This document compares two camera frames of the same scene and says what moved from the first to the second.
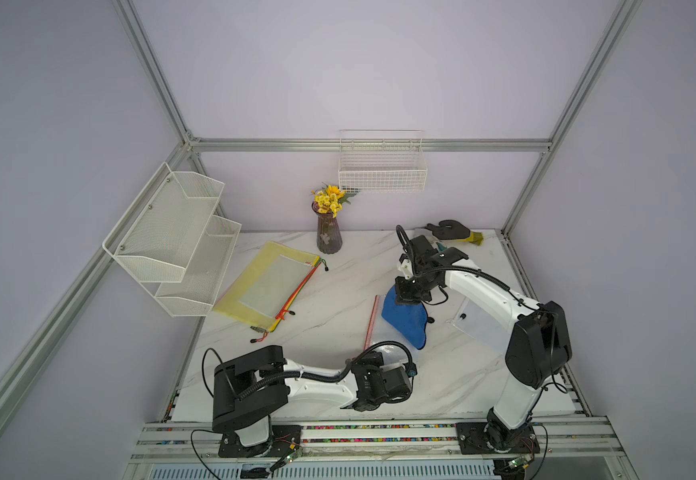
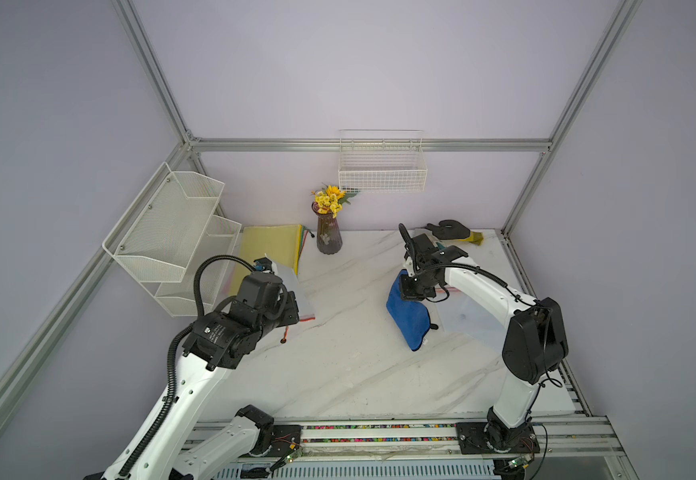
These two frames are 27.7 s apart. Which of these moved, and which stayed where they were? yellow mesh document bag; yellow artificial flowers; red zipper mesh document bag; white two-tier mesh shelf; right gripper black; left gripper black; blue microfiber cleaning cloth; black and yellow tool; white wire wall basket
Moved: yellow mesh document bag; red zipper mesh document bag; left gripper black
Stayed: white two-tier mesh shelf; yellow artificial flowers; white wire wall basket; black and yellow tool; blue microfiber cleaning cloth; right gripper black
